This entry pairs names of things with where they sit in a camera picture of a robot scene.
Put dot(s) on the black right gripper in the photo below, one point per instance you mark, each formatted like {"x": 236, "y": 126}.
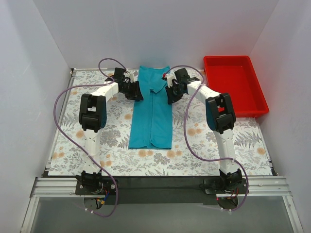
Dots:
{"x": 172, "y": 91}

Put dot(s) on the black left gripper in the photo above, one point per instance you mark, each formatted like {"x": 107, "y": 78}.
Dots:
{"x": 134, "y": 90}

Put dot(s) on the teal t shirt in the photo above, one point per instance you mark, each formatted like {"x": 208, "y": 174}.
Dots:
{"x": 152, "y": 122}

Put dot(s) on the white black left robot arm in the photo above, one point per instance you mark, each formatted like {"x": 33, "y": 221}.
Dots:
{"x": 93, "y": 118}

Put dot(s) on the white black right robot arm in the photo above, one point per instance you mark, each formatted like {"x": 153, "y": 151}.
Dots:
{"x": 220, "y": 116}

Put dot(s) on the floral patterned table mat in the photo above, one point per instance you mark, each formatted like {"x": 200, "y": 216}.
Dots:
{"x": 119, "y": 160}

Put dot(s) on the red plastic tray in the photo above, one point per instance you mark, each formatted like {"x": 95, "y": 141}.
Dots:
{"x": 236, "y": 76}

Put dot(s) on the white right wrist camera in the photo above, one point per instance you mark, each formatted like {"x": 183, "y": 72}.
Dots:
{"x": 169, "y": 77}

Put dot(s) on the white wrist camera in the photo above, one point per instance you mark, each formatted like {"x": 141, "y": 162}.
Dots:
{"x": 169, "y": 77}
{"x": 129, "y": 76}

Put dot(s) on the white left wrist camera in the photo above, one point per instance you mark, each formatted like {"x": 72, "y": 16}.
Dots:
{"x": 129, "y": 76}

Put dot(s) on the aluminium frame rail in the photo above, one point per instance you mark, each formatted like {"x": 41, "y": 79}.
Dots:
{"x": 162, "y": 205}

